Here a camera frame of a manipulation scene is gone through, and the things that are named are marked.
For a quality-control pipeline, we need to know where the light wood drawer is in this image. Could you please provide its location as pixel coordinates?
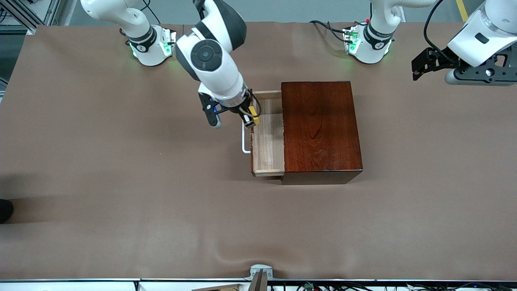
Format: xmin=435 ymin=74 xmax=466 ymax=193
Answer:
xmin=250 ymin=90 xmax=286 ymax=177

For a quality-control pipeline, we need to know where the dark brown wooden cabinet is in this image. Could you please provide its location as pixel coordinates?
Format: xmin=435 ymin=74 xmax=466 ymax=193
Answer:
xmin=281 ymin=81 xmax=363 ymax=186

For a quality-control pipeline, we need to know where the brown table cover cloth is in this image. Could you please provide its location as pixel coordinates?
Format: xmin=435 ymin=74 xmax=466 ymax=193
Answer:
xmin=0 ymin=21 xmax=517 ymax=282

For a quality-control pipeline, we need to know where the brown cardboard piece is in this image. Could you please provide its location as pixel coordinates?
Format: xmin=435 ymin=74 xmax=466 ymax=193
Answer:
xmin=191 ymin=284 xmax=243 ymax=291

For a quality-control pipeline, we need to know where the black round object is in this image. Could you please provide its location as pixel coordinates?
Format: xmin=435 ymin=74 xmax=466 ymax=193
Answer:
xmin=0 ymin=199 xmax=14 ymax=224

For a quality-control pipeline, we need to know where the black base power cable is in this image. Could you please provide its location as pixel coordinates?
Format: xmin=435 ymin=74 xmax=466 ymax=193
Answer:
xmin=309 ymin=19 xmax=356 ymax=43
xmin=139 ymin=0 xmax=162 ymax=25

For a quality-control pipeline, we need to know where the grey metal bracket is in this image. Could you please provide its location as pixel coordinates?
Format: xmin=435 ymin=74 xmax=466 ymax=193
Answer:
xmin=244 ymin=264 xmax=274 ymax=291

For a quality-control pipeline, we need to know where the black cable bundle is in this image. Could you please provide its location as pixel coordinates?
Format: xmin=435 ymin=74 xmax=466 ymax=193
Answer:
xmin=267 ymin=282 xmax=517 ymax=291

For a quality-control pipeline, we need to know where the aluminium frame profile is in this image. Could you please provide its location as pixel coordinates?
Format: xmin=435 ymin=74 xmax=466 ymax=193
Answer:
xmin=0 ymin=0 xmax=71 ymax=35

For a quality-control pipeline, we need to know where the white table frame rail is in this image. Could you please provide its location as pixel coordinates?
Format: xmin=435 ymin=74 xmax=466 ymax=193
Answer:
xmin=0 ymin=278 xmax=517 ymax=291

